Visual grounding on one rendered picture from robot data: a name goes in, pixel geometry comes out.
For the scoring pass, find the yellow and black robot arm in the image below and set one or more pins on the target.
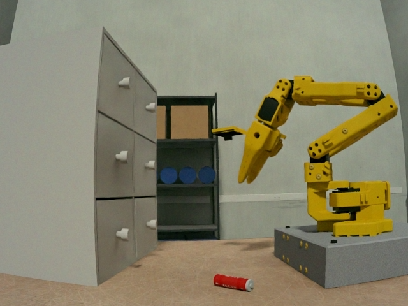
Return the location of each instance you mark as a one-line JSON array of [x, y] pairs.
[[367, 199]]

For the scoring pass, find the red aa battery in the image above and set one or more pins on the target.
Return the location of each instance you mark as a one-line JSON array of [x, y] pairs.
[[234, 282]]

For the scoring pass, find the grey chest of drawers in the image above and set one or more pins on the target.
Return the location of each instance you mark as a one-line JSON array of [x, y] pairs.
[[49, 91]]

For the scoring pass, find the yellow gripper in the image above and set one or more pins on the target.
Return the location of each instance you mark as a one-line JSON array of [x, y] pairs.
[[261, 141]]

